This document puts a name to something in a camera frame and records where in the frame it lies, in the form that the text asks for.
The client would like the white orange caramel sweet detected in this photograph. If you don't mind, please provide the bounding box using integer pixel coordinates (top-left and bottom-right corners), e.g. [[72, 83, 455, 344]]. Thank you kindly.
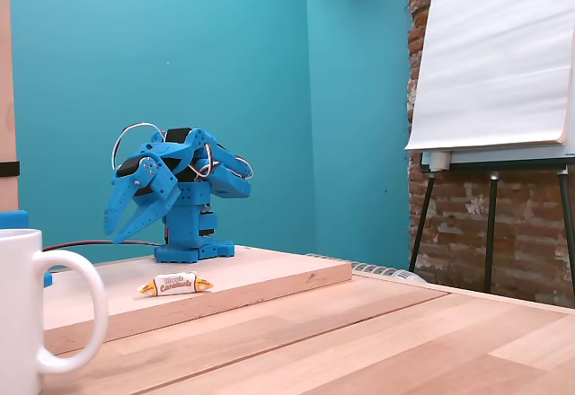
[[136, 269, 216, 298]]

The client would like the white ceramic mug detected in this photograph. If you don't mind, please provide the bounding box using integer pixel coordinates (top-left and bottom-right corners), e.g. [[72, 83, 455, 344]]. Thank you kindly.
[[0, 228, 111, 395]]

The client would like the light wooden board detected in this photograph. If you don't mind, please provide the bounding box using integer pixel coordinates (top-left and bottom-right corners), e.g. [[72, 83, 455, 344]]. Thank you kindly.
[[42, 244, 353, 356]]

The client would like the white radiator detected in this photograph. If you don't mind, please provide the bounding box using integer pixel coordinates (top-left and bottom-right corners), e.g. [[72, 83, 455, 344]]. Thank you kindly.
[[305, 252, 426, 285]]

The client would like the flipchart easel stand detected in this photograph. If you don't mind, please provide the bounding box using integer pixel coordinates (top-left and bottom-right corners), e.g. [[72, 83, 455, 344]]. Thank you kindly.
[[408, 145, 575, 311]]

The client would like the white flipchart paper pad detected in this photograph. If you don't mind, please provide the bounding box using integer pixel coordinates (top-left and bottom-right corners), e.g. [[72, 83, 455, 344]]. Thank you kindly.
[[402, 0, 575, 153]]

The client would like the red white black servo cable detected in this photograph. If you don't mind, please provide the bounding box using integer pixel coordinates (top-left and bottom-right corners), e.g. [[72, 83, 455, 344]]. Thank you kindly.
[[187, 142, 255, 180], [110, 121, 164, 176]]

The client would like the red black power cable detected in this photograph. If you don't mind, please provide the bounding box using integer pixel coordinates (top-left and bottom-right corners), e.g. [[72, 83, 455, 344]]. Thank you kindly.
[[42, 239, 168, 253]]

